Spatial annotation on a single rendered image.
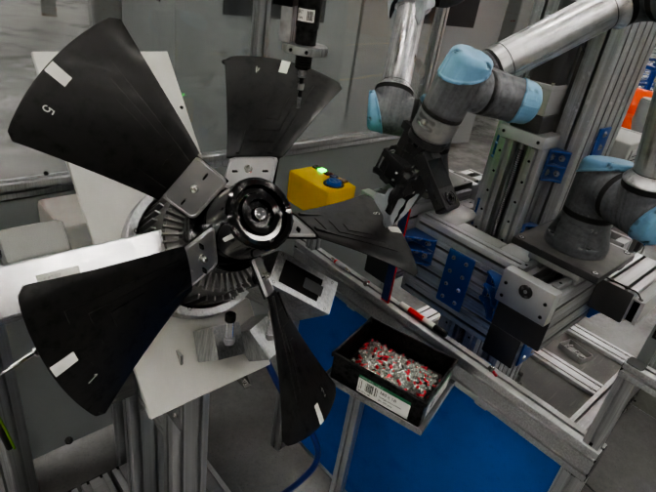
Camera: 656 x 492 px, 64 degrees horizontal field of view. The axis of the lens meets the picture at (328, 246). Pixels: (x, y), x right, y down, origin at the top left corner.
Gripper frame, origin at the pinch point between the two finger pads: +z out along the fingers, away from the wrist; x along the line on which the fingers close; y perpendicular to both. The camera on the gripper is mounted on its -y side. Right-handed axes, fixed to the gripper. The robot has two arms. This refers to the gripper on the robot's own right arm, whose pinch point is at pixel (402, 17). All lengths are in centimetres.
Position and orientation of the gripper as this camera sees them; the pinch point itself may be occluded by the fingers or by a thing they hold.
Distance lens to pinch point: 137.8
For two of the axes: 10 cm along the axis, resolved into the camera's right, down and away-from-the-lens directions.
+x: -6.6, -4.4, 6.1
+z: -1.4, 8.7, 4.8
